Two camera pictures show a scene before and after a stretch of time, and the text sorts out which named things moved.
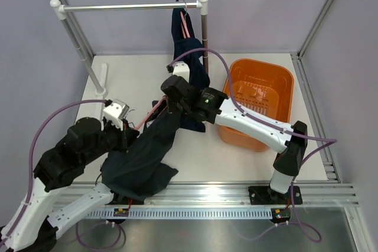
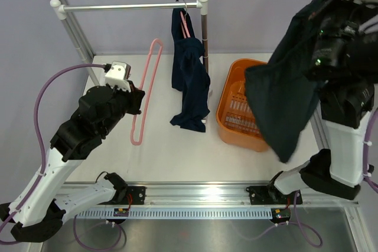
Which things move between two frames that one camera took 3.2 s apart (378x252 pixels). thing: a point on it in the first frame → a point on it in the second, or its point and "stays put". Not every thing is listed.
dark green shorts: [133, 173] → [284, 88]
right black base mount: [264, 195] stays put
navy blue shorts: [188, 49] stays put
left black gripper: [126, 136] → [135, 97]
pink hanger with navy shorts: [183, 18] stays put
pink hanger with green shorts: [151, 115] → [141, 86]
